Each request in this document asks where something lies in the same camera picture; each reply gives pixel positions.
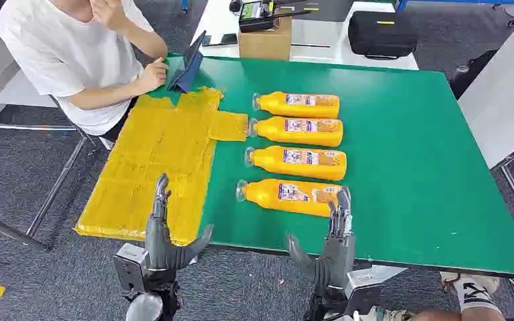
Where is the standing person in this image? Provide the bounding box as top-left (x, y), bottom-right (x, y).
top-left (359, 271), bottom-right (504, 321)

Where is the green table mat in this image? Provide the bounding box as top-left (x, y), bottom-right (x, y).
top-left (148, 53), bottom-right (514, 279)

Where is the white table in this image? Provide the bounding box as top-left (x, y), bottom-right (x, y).
top-left (192, 0), bottom-right (420, 71)

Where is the metal chair frame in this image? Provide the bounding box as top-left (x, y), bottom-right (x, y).
top-left (25, 95), bottom-right (114, 242)

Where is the yellow sheet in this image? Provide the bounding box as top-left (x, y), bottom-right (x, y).
top-left (74, 87), bottom-right (249, 247)

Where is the large grey table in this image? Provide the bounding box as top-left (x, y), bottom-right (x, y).
top-left (457, 11), bottom-right (514, 242)

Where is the black bag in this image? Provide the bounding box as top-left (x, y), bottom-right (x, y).
top-left (347, 11), bottom-right (419, 60)

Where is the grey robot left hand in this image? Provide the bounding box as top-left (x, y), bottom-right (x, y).
top-left (145, 173), bottom-right (214, 271)

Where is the black phone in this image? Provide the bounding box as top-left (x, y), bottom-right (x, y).
top-left (202, 33), bottom-right (239, 48)

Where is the blue metal frame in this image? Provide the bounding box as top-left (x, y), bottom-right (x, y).
top-left (394, 0), bottom-right (514, 26)

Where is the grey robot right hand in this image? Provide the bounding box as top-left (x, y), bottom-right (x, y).
top-left (285, 186), bottom-right (356, 289)

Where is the cardboard box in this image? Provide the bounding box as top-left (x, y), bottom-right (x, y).
top-left (238, 17), bottom-right (292, 62)

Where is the black device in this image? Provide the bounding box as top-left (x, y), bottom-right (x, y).
top-left (238, 0), bottom-right (320, 33)

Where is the seated person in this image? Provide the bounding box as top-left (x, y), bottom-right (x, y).
top-left (0, 0), bottom-right (170, 142)

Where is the orange drink bottle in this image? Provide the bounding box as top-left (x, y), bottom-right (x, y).
top-left (236, 178), bottom-right (351, 218)
top-left (252, 92), bottom-right (341, 120)
top-left (244, 145), bottom-right (347, 182)
top-left (248, 116), bottom-right (344, 148)

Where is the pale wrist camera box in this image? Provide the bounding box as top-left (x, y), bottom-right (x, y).
top-left (345, 267), bottom-right (384, 316)
top-left (113, 243), bottom-right (151, 296)

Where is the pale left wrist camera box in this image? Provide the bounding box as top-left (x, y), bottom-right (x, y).
top-left (113, 243), bottom-right (151, 296)

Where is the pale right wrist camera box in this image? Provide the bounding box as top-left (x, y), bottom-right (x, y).
top-left (345, 267), bottom-right (384, 316)

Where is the dark blue tablet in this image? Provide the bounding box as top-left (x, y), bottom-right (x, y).
top-left (167, 31), bottom-right (207, 94)

